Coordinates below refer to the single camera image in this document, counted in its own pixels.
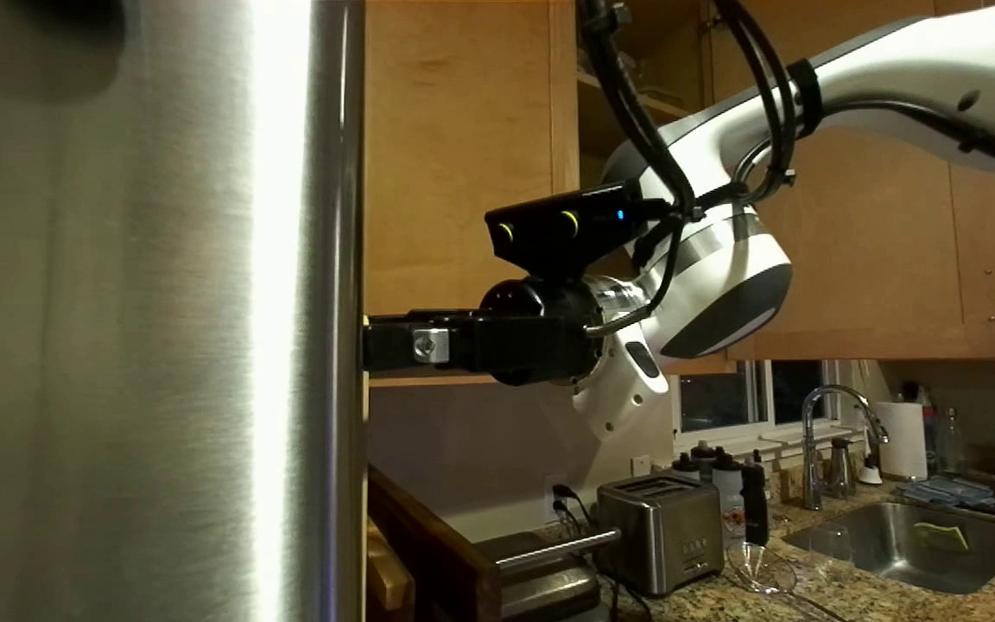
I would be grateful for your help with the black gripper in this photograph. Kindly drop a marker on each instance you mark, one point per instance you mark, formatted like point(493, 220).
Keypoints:
point(537, 335)

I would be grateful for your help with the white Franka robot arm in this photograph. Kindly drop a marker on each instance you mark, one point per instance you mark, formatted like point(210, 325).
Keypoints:
point(728, 290)

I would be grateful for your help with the stainless steel fridge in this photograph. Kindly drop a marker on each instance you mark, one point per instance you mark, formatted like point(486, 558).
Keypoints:
point(152, 313)

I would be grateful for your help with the dark wooden cutting board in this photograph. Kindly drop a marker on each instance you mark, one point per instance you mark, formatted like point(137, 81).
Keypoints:
point(431, 540)

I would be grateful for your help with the light wooden cutting board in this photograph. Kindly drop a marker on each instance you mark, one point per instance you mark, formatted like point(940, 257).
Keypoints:
point(388, 575)

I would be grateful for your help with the steel toaster oven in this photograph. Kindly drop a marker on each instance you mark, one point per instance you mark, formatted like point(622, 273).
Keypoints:
point(545, 575)

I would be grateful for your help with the stainless steel toaster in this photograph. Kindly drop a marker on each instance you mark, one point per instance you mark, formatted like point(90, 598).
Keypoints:
point(657, 537)

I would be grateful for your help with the kitchen window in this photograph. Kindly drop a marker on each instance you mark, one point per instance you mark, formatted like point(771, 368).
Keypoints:
point(716, 404)

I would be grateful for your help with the dark bottle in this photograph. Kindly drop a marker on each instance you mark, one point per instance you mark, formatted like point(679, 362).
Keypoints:
point(759, 503)

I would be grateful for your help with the chrome kitchen faucet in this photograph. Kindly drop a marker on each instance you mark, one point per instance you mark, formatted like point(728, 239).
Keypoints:
point(811, 460)

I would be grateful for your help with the small soap dispenser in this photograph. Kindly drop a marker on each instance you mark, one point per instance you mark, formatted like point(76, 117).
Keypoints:
point(873, 473)

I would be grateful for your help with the stainless steel sink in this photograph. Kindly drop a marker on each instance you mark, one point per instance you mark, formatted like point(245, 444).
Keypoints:
point(864, 553)

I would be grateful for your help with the white paper towel roll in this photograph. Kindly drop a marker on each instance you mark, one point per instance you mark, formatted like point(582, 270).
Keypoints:
point(904, 444)

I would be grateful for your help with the clear glass bottle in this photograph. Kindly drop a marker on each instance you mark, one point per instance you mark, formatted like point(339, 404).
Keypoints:
point(952, 444)

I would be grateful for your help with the grey blue dish cloth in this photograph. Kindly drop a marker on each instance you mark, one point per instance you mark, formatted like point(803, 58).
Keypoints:
point(948, 492)

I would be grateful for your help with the yellow green sponge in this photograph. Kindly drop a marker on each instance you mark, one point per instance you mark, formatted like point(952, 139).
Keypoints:
point(946, 537)

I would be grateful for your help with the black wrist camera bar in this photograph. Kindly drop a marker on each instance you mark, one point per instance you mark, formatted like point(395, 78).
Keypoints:
point(554, 227)

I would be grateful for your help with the white wall outlet plate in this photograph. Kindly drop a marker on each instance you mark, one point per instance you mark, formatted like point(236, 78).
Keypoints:
point(642, 464)

